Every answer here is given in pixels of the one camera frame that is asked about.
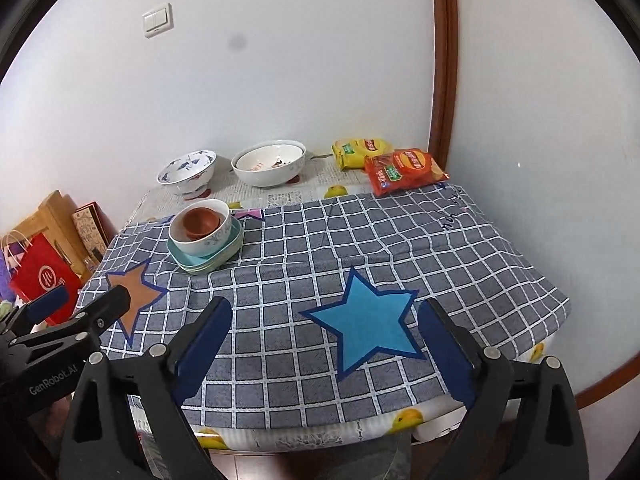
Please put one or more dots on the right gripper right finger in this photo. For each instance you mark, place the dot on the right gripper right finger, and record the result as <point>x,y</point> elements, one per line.
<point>548,441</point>

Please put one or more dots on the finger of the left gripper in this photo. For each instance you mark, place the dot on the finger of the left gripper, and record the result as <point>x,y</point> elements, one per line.
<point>52,307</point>
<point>85,327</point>

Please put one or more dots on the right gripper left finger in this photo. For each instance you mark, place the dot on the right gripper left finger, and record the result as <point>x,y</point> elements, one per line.
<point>100,440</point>

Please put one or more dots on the pink square plate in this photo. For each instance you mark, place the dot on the pink square plate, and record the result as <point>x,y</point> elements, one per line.
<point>225,254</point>

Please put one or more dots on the brown small bowl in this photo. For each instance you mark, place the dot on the brown small bowl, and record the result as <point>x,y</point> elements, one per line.
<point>199,222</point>

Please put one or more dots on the plain white bowl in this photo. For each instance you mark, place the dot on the plain white bowl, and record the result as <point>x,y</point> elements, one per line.
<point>206,245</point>

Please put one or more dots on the light blue square plate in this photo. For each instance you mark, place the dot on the light blue square plate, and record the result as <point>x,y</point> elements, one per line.
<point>230,247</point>

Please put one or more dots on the red paper bag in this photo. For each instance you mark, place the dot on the red paper bag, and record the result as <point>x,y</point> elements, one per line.
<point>42,270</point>

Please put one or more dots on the wooden furniture piece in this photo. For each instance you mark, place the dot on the wooden furniture piece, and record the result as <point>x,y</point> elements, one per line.
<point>53,219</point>

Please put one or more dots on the patterned red box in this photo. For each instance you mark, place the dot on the patterned red box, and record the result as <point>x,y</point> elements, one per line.
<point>95,230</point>

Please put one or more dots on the green square plate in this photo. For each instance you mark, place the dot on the green square plate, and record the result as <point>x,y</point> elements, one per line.
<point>200,268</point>

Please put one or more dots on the blue crane pattern bowl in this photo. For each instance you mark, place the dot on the blue crane pattern bowl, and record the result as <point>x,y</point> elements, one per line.
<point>188,176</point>

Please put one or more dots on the grey checkered tablecloth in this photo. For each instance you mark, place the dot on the grey checkered tablecloth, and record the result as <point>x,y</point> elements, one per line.
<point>365,321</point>

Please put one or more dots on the large white outer bowl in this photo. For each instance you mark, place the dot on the large white outer bowl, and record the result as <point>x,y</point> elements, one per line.
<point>272,177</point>

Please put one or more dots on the lemon print inner bowl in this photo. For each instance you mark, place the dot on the lemon print inner bowl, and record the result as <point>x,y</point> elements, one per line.
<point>270,156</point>

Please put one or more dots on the red chips bag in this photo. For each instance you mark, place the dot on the red chips bag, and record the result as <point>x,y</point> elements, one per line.
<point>402,170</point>

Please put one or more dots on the yellow chips bag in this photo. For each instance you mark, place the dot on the yellow chips bag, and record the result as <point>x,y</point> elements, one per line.
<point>351,153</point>

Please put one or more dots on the white wall switch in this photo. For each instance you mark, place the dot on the white wall switch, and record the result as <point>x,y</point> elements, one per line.
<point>157,21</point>

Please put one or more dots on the brown wooden door frame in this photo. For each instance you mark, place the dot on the brown wooden door frame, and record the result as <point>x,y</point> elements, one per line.
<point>446,57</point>

